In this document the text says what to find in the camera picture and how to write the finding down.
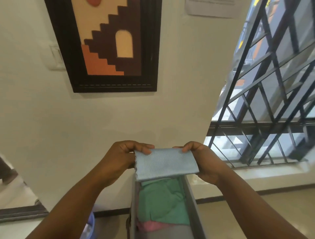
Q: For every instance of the person's left hand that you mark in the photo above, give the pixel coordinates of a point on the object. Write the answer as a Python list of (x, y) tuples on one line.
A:
[(120, 160)]

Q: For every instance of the person's right hand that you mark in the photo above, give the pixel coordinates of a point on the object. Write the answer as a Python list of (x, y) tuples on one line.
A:
[(209, 165)]

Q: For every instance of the light blue cloth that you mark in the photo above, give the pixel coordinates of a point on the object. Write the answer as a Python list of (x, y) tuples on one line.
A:
[(165, 163)]

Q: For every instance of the person's left forearm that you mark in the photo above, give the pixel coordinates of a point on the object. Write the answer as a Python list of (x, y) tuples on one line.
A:
[(69, 211)]

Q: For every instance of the person's right forearm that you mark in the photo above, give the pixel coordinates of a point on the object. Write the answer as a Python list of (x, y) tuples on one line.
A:
[(258, 211)]

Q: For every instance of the black barred window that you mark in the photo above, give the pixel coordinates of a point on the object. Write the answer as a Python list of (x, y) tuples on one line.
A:
[(246, 128)]

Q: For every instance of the grey plastic tray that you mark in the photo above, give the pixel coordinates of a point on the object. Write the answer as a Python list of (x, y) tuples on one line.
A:
[(197, 216)]

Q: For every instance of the teal cloth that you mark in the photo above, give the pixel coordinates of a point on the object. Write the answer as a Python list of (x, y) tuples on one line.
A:
[(162, 202)]

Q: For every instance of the blue waste bin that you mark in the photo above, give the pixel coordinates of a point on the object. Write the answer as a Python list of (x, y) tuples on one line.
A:
[(89, 229)]

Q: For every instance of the white paper notice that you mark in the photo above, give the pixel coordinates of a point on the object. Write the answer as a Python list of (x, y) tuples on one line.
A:
[(211, 8)]

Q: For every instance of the white wall switch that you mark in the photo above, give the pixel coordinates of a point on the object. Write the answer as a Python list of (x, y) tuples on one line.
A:
[(56, 56)]

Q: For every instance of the dark picture frame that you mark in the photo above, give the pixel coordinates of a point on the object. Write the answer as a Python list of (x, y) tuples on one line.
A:
[(64, 49)]

